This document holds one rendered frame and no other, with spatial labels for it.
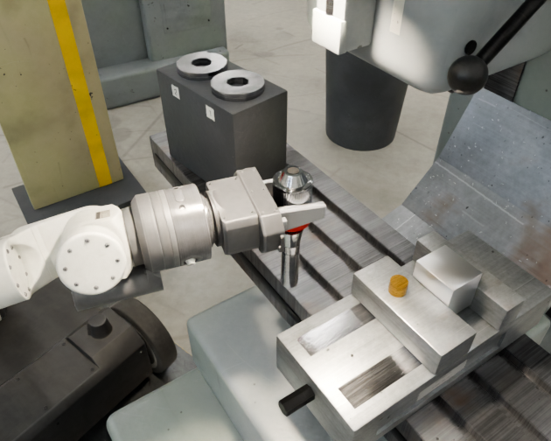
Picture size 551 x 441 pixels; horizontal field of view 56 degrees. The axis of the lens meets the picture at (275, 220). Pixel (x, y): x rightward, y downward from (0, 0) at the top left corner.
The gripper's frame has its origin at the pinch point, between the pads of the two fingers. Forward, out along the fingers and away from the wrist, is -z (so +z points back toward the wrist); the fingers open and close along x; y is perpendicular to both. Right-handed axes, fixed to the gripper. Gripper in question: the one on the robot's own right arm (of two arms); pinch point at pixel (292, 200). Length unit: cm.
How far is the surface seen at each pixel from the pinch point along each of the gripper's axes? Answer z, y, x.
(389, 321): -8.3, 11.7, -12.3
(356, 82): -95, 74, 158
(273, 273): -0.4, 20.6, 7.8
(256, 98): -4.8, 1.7, 28.7
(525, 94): -48, 2, 16
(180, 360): 15, 74, 34
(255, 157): -3.9, 11.9, 26.7
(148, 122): -1, 114, 224
